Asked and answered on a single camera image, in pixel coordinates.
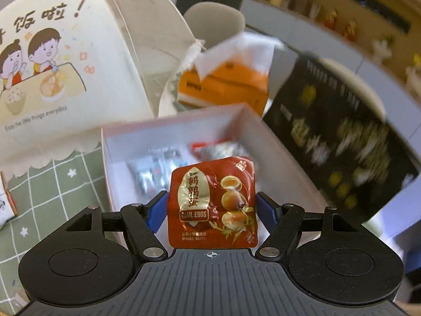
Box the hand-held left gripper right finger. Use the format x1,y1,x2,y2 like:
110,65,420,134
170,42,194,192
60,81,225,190
255,191,361,261

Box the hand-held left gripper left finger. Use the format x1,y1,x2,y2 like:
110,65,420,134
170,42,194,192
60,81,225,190
64,190,169,262

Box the red quail egg packet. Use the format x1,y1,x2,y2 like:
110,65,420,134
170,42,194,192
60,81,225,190
168,156,258,248

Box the white cardboard box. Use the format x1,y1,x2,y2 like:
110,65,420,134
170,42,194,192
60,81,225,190
100,103,330,213

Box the red and silver snack packet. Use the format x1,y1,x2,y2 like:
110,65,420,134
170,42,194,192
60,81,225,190
187,138,246,167

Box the green checked tablecloth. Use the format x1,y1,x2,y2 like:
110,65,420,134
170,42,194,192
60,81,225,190
0,144,114,303

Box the black gold-print snack bag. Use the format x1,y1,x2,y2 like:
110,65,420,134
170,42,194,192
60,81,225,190
262,52,421,226

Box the orange tissue box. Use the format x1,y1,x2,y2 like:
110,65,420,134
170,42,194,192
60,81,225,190
177,33,287,116

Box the white red-edged packet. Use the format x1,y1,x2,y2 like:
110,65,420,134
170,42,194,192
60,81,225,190
0,170,19,228

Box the cartoon children lunch bag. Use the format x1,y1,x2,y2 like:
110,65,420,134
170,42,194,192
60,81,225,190
0,0,205,179

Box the beige chair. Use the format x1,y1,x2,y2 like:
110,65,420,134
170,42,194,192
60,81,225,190
183,2,246,44
316,57,386,124

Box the display shelf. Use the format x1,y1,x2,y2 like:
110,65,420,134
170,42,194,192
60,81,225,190
243,0,421,84

